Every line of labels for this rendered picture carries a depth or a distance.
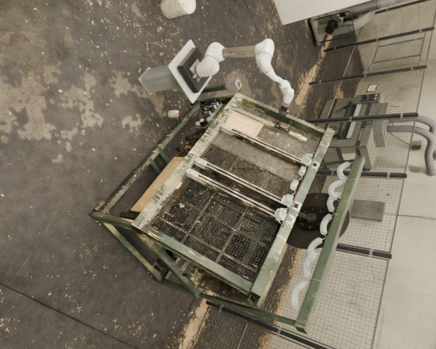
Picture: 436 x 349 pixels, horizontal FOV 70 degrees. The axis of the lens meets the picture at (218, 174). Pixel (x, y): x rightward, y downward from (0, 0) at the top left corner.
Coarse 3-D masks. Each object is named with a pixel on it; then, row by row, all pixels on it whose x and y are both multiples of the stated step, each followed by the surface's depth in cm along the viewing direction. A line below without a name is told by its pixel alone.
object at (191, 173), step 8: (192, 176) 325; (200, 176) 325; (208, 184) 321; (216, 184) 321; (224, 192) 317; (232, 192) 317; (240, 200) 313; (248, 200) 313; (256, 208) 310; (264, 208) 309; (280, 208) 294; (272, 216) 305
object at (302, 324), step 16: (352, 160) 388; (352, 176) 364; (352, 192) 350; (336, 208) 340; (336, 224) 325; (336, 240) 315; (176, 256) 330; (320, 256) 306; (320, 272) 293; (320, 288) 287; (224, 304) 334; (240, 304) 322; (304, 304) 278; (288, 320) 277; (304, 320) 268
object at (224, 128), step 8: (224, 128) 365; (232, 128) 366; (240, 136) 362; (248, 136) 361; (256, 144) 358; (264, 144) 357; (272, 152) 355; (280, 152) 351; (288, 160) 352; (296, 160) 346
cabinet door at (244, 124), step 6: (234, 114) 387; (240, 114) 388; (228, 120) 380; (234, 120) 381; (240, 120) 382; (246, 120) 383; (252, 120) 384; (234, 126) 376; (240, 126) 377; (246, 126) 378; (252, 126) 379; (258, 126) 379; (246, 132) 372; (252, 132) 373; (258, 132) 374
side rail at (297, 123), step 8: (248, 104) 404; (256, 104) 398; (264, 104) 398; (264, 112) 401; (272, 112) 395; (280, 112) 392; (280, 120) 398; (288, 120) 392; (296, 120) 386; (304, 128) 388; (312, 128) 382; (320, 128) 382; (320, 136) 384
